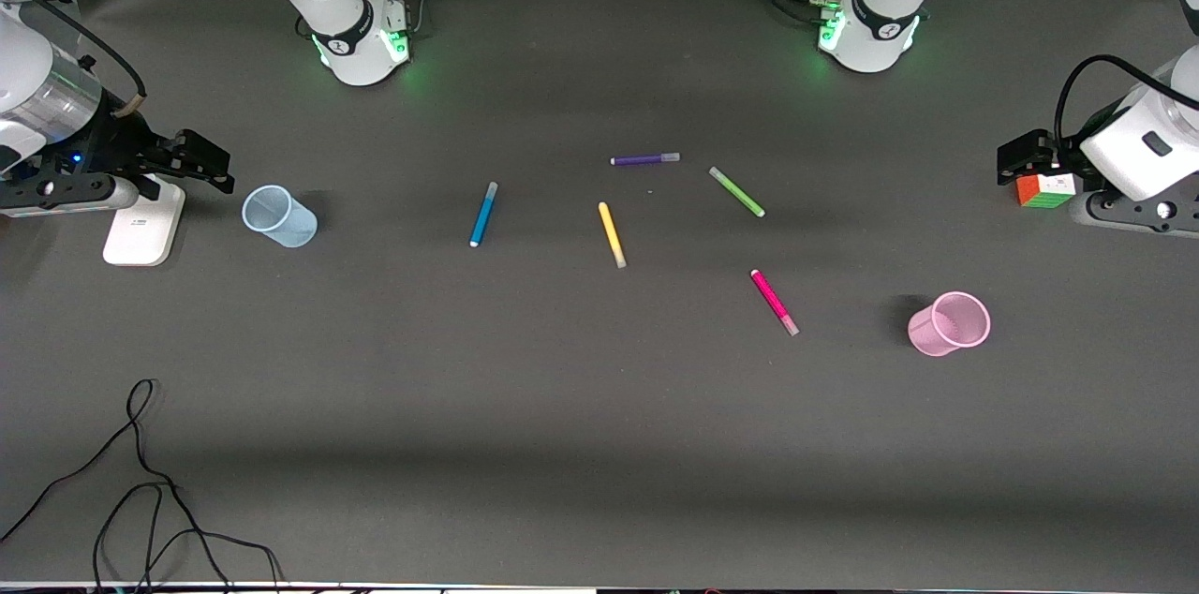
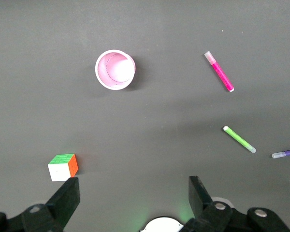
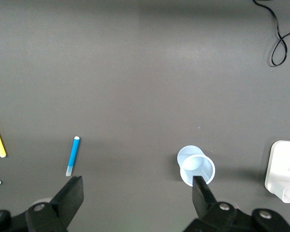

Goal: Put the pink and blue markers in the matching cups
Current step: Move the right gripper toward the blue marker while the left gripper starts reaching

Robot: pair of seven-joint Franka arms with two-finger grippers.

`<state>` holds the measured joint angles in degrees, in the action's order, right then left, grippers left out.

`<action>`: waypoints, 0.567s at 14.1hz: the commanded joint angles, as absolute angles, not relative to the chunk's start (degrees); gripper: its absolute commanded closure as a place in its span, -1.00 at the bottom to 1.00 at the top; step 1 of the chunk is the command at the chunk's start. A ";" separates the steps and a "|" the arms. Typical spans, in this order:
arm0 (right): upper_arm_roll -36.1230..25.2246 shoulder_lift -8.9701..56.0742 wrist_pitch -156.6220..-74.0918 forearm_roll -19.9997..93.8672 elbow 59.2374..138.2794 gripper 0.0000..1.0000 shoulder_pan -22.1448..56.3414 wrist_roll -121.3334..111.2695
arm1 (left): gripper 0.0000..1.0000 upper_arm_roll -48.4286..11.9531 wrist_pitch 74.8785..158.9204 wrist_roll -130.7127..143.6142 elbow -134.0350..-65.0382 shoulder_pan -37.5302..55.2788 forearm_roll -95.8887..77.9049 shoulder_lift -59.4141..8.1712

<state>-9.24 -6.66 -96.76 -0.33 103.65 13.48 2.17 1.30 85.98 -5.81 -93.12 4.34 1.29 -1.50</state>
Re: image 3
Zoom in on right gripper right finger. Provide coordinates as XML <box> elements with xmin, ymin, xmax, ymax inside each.
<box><xmin>186</xmin><ymin>175</ymin><xmax>240</xmax><ymax>232</ymax></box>

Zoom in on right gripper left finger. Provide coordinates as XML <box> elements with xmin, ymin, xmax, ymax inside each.
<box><xmin>25</xmin><ymin>175</ymin><xmax>85</xmax><ymax>232</ymax></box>

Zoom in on blue marker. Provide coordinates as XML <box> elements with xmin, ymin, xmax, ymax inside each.
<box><xmin>65</xmin><ymin>136</ymin><xmax>81</xmax><ymax>177</ymax></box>

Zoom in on light blue plastic cup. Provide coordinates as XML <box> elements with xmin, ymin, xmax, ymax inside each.
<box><xmin>176</xmin><ymin>145</ymin><xmax>216</xmax><ymax>187</ymax></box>

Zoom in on white stand with base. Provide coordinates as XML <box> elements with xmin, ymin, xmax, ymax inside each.
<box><xmin>264</xmin><ymin>140</ymin><xmax>290</xmax><ymax>205</ymax></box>

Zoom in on dark grey table cover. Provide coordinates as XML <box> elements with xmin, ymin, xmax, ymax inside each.
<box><xmin>0</xmin><ymin>0</ymin><xmax>290</xmax><ymax>232</ymax></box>

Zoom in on loose black table cable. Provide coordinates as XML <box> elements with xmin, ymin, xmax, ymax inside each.
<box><xmin>252</xmin><ymin>0</ymin><xmax>290</xmax><ymax>68</ymax></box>

